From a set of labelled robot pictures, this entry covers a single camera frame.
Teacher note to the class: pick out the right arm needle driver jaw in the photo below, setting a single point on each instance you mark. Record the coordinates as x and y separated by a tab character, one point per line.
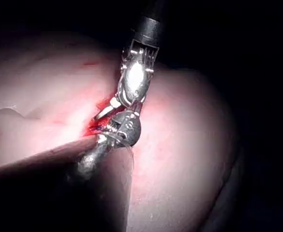
137	108
106	111

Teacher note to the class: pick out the left arm needle driver jaw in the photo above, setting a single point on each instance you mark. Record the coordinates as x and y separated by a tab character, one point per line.
108	127

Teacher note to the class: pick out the left arm needle driver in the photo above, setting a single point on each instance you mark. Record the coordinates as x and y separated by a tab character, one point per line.
128	130

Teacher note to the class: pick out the right arm needle driver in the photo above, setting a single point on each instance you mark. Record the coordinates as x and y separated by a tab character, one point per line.
135	77

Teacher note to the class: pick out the blue thread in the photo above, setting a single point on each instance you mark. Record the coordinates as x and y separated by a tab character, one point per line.
133	159

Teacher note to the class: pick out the dark right arm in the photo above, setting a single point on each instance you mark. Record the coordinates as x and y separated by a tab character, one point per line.
151	21

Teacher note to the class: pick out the dark left arm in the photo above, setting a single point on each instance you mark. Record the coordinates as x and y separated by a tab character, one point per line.
59	193

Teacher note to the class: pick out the blue stitching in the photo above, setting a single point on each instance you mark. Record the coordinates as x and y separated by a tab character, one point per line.
97	127

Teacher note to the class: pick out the tissue pad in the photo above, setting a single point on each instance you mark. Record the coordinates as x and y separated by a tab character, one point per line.
180	120

